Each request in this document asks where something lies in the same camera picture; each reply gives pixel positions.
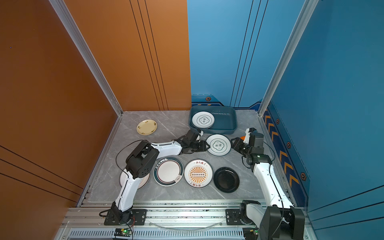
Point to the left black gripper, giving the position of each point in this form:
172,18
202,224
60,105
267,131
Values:
203,146

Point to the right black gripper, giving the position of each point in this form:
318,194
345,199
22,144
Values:
237,144

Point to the white plate black emblem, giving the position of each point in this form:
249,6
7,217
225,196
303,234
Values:
203,120
220,145

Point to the cream yellow floral plate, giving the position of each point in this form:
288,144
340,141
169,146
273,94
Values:
147,127

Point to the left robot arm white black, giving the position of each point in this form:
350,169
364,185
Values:
140,162

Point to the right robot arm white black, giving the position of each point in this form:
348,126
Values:
280,220

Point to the teal plastic bin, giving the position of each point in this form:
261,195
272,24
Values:
224,119

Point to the white orange sunburst plate centre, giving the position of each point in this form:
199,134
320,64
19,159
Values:
198,173

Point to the white orange sunburst plate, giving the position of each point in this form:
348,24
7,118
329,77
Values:
198,173
144,181

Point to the white plate dark green rim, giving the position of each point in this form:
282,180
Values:
168,171

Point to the white orange sunburst plate left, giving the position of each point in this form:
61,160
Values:
144,181

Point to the right green circuit board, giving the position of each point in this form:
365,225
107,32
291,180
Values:
250,233

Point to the green circuit board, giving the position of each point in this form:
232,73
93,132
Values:
250,233
123,234

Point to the left green circuit board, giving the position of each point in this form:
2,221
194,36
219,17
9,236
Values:
123,234

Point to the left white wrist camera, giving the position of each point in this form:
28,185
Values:
200,134

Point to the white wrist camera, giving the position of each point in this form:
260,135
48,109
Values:
248,134
200,134

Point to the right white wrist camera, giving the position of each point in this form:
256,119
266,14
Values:
248,134

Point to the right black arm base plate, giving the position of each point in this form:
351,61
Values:
235,217

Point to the aluminium frame rail front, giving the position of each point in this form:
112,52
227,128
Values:
166,220

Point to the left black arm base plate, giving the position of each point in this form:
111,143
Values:
136,217

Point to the right aluminium corner post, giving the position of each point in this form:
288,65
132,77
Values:
300,25

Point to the aluminium corner post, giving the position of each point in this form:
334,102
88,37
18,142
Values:
300,25
74,32

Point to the left aluminium corner post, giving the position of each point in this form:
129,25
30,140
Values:
74,32

